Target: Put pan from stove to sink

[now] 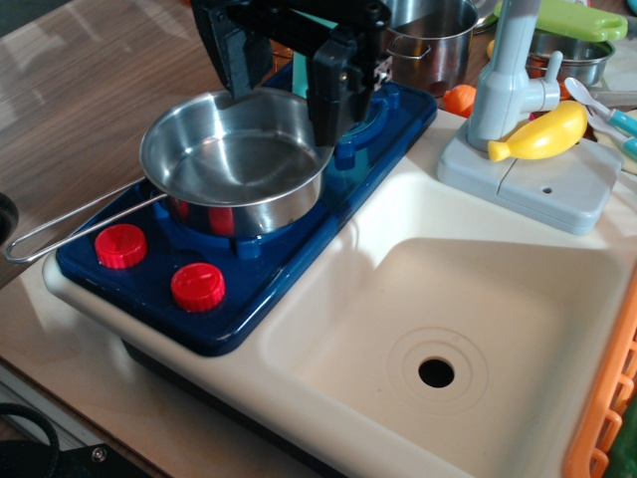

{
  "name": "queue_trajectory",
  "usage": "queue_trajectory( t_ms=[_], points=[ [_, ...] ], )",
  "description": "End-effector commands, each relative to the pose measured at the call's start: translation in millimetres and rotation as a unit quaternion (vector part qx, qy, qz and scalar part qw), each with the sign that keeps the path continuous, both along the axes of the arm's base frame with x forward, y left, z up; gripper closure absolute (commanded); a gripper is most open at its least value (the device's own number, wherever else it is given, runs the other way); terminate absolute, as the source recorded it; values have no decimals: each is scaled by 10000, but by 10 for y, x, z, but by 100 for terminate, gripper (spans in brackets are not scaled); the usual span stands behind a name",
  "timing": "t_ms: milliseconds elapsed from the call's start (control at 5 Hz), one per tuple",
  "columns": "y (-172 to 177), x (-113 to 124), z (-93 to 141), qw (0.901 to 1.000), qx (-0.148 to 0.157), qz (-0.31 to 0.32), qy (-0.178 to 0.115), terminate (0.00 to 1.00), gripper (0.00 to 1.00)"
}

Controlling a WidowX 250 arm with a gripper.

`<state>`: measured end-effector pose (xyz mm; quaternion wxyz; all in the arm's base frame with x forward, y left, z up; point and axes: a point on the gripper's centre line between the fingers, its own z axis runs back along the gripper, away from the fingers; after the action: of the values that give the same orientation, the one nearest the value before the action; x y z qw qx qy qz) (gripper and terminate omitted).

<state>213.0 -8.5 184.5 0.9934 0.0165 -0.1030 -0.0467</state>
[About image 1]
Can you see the black mount plate with screw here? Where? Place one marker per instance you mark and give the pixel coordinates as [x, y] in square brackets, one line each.
[90, 461]

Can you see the cream toy sink unit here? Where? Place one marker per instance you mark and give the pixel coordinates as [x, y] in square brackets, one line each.
[437, 335]

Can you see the yellow toy banana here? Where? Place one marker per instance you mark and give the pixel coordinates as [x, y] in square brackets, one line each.
[547, 136]

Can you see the steel pot with handles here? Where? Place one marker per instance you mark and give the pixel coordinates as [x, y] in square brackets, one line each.
[429, 43]

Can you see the red stove knob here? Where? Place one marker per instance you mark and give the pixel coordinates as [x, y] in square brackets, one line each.
[121, 246]
[198, 287]

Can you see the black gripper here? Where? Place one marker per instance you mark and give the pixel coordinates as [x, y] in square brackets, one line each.
[341, 40]

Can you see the steel pan with wire handle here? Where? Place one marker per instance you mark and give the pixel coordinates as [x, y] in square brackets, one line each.
[233, 168]

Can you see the blue toy stove top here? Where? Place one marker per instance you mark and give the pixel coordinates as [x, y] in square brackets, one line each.
[258, 271]

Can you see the left red stove knob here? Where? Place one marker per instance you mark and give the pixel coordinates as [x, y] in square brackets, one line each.
[121, 246]

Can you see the steel bowl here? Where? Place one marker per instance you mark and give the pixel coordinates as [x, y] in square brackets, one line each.
[581, 59]

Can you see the grey toy faucet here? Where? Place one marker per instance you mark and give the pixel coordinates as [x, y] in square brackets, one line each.
[567, 191]

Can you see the white teal toy spoon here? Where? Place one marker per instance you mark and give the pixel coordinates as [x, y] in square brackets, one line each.
[612, 116]

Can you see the teal plastic cup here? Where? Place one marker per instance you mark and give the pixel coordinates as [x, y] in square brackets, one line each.
[300, 75]

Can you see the right red stove knob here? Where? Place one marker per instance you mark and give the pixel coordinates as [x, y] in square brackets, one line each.
[198, 287]

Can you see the orange toy fish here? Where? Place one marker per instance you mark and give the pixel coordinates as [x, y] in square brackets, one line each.
[460, 100]

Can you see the green item in rack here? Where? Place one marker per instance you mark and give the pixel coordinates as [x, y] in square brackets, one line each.
[622, 455]

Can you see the orange plastic dish rack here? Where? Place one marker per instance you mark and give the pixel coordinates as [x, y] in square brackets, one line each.
[612, 392]

